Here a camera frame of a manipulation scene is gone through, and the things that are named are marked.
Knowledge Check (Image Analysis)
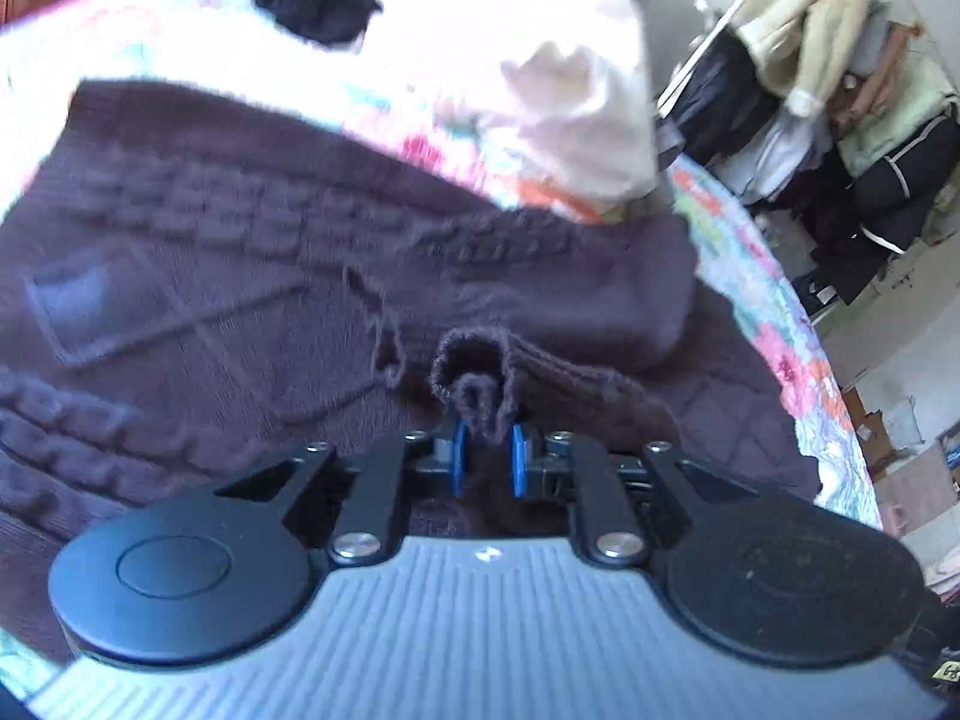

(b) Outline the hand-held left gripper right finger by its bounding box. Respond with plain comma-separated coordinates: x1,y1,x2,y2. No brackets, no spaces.
510,426,762,569

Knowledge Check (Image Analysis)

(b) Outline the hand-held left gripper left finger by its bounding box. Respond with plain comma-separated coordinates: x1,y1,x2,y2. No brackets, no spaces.
214,420,472,567

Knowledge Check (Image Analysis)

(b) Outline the dark purple knit sweater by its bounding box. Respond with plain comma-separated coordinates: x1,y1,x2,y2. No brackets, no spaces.
0,79,822,661

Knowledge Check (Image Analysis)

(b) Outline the white clothes rack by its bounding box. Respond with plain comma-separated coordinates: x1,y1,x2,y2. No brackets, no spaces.
658,0,797,110

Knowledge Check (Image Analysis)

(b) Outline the floral quilt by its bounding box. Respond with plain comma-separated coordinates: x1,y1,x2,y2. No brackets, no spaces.
0,0,882,698

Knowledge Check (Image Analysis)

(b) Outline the cardboard box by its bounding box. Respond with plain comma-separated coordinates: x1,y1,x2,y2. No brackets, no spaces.
844,388,960,515

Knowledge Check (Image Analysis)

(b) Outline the white garment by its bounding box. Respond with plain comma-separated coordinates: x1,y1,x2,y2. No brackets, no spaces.
360,0,662,205

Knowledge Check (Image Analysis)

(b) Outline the black hanging garment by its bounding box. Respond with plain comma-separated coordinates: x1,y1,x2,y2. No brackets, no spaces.
666,34,788,166

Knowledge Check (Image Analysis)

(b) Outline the black jacket with white piping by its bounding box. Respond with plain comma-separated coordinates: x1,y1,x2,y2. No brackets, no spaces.
806,116,960,305

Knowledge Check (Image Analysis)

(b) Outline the light green garment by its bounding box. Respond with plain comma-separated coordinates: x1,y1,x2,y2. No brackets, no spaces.
836,56,960,175

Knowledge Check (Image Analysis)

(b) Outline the cream fleece jacket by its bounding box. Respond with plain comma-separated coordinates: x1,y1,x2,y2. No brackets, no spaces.
731,0,882,117

